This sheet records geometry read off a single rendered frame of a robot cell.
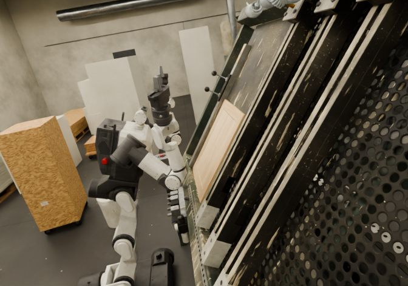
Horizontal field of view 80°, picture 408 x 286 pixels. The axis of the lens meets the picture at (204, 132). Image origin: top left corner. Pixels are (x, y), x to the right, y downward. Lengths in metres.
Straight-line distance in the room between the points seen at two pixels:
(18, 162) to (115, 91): 1.53
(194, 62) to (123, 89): 1.91
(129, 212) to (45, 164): 1.59
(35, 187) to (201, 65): 3.58
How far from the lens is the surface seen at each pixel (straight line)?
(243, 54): 1.73
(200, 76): 5.23
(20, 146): 3.05
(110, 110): 3.92
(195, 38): 5.20
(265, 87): 1.07
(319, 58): 0.88
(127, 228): 1.75
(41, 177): 3.12
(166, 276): 2.11
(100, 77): 3.86
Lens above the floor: 1.73
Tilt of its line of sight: 20 degrees down
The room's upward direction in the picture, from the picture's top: 10 degrees counter-clockwise
